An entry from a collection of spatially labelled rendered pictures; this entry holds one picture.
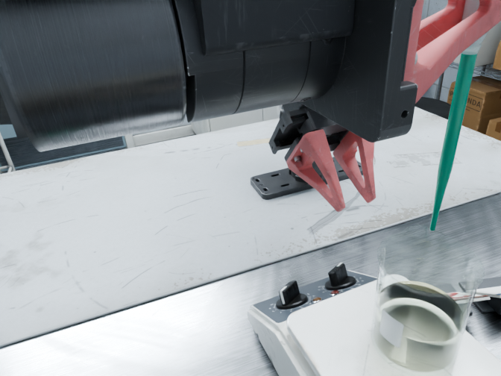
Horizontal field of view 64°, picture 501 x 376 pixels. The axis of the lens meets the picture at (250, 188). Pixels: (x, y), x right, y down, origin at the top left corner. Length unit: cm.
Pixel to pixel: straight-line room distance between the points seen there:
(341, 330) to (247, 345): 13
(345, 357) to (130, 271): 32
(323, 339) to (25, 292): 39
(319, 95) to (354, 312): 23
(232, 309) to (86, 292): 19
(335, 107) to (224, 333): 34
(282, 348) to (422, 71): 25
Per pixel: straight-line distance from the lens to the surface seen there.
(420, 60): 19
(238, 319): 47
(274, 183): 68
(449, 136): 24
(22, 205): 80
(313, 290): 43
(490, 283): 54
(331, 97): 16
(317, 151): 38
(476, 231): 63
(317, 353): 32
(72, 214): 72
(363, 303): 36
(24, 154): 336
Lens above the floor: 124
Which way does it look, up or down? 30 degrees down
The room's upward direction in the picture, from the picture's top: 4 degrees counter-clockwise
